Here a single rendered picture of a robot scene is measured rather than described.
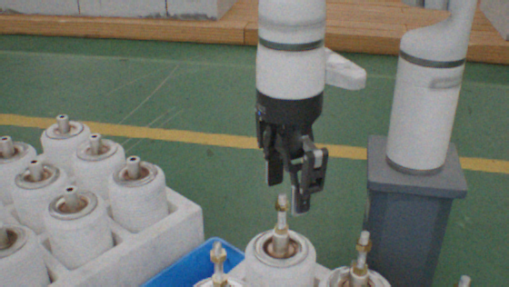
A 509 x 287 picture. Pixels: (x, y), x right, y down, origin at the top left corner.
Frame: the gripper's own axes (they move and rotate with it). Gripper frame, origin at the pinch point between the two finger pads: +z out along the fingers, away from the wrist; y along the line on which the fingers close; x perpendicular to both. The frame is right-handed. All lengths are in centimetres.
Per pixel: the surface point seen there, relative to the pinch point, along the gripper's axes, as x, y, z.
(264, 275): -4.4, 2.6, 10.6
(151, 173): -11.8, -25.5, 9.6
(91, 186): -21.4, -33.4, 14.7
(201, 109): 20, -96, 36
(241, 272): -4.5, -4.9, 16.9
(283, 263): -1.7, 2.8, 9.5
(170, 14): 33, -177, 27
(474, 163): 76, -33, 36
